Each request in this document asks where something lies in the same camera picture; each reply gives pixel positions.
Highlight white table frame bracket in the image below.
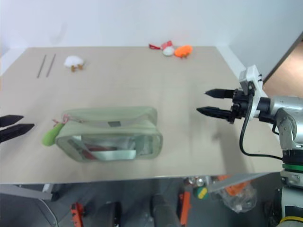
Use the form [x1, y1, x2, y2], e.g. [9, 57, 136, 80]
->
[0, 183, 54, 201]

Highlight silver robot torso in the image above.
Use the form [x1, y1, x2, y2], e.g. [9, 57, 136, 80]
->
[272, 148, 303, 227]

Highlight red white plush toy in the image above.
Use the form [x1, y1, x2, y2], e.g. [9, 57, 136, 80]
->
[148, 40, 176, 57]

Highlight clear plastic bag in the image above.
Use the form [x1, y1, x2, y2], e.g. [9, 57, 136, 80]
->
[212, 181, 258, 214]

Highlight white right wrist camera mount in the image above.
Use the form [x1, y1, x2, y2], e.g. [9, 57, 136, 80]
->
[238, 64, 268, 119]

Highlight green plush zipper charm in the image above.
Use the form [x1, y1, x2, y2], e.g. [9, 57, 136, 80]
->
[42, 119, 65, 147]

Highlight green transparent pouch bag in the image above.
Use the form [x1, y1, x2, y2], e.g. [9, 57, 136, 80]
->
[55, 106, 164, 164]

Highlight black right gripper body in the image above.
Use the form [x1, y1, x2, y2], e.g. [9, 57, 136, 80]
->
[229, 87, 252, 125]

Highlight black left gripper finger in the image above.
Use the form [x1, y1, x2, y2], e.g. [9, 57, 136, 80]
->
[0, 114, 25, 128]
[0, 123, 35, 143]

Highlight white plush chicken toy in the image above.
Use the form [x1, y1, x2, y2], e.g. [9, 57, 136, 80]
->
[63, 55, 85, 73]

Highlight green yellow round cap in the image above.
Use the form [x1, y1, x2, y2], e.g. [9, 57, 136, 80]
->
[193, 186, 209, 200]

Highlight grey flat board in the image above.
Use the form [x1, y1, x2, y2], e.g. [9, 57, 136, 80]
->
[207, 172, 273, 192]

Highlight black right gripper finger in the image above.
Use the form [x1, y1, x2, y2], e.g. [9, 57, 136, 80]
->
[196, 106, 233, 122]
[204, 88, 235, 100]

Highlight orange black clamp tool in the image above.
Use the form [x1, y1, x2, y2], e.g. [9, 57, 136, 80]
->
[178, 191, 192, 227]
[70, 201, 86, 227]

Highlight orange plush toy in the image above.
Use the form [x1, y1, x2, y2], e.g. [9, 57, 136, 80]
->
[174, 45, 194, 59]

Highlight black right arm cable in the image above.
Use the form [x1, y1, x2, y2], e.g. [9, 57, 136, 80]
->
[239, 94, 284, 159]

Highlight brown wooden door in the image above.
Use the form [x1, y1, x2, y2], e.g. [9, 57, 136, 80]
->
[262, 31, 303, 98]

